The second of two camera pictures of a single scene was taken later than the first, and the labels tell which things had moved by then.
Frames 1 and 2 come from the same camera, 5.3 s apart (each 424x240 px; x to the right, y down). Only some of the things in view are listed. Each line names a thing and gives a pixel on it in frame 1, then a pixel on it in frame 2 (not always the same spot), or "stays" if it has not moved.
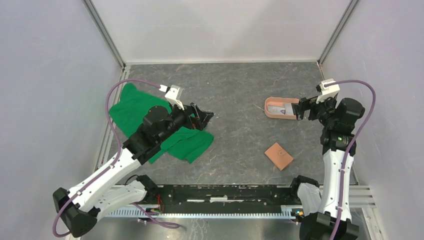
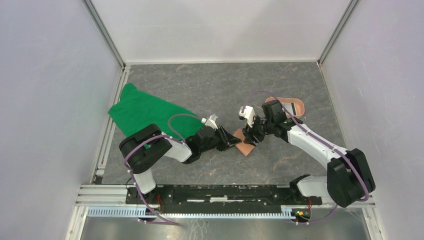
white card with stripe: [288, 109] stays
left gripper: [200, 124] to [230, 140]
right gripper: [305, 104] to [249, 132]
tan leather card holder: [279, 156] to [244, 148]
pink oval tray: [279, 102] stays
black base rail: [221, 195] stays
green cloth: [129, 114] stays
